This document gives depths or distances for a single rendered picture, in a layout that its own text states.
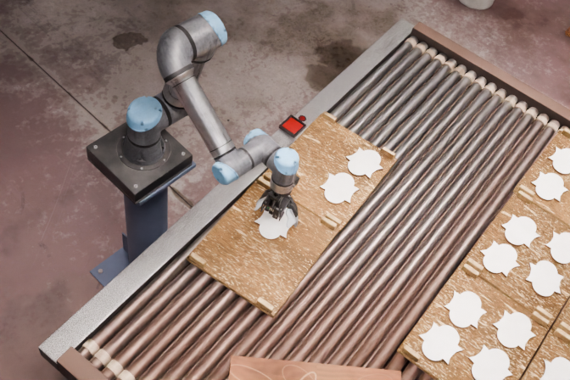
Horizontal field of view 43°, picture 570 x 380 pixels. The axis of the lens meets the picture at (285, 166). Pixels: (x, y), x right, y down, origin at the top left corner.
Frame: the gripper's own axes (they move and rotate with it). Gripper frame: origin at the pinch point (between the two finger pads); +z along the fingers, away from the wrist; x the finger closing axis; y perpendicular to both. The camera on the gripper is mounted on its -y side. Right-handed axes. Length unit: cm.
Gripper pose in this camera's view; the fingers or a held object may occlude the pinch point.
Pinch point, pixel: (276, 215)
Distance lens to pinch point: 248.9
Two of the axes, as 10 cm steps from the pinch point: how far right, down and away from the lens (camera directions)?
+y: -4.7, 6.7, -5.8
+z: -1.3, 6.0, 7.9
